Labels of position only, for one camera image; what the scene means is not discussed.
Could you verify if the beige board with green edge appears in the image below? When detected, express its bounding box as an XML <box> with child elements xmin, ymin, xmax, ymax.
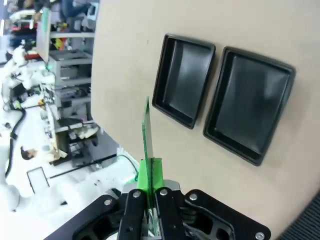
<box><xmin>35</xmin><ymin>6</ymin><xmax>53</xmax><ymax>63</ymax></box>

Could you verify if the grey metal shelf unit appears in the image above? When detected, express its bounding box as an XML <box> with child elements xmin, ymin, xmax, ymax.
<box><xmin>49</xmin><ymin>48</ymin><xmax>92</xmax><ymax>87</ymax></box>

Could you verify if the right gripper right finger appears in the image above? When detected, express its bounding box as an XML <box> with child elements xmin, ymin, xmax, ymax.
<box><xmin>149</xmin><ymin>156</ymin><xmax>272</xmax><ymax>240</ymax></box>

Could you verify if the left arm black cable sleeve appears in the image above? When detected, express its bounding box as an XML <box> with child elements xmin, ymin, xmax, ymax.
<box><xmin>4</xmin><ymin>108</ymin><xmax>27</xmax><ymax>179</ymax></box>

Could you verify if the green circuit board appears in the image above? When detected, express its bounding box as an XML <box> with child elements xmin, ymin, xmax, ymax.
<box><xmin>141</xmin><ymin>96</ymin><xmax>161</xmax><ymax>237</ymax></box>

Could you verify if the black slotted board rack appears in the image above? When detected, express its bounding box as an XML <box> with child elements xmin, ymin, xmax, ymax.
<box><xmin>272</xmin><ymin>192</ymin><xmax>320</xmax><ymax>240</ymax></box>

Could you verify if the black ESD tray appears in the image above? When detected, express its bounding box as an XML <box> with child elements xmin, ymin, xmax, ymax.
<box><xmin>151</xmin><ymin>34</ymin><xmax>216</xmax><ymax>130</ymax></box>
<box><xmin>202</xmin><ymin>46</ymin><xmax>297</xmax><ymax>167</ymax></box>

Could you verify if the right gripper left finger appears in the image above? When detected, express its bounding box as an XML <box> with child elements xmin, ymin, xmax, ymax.
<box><xmin>43</xmin><ymin>158</ymin><xmax>150</xmax><ymax>240</ymax></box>

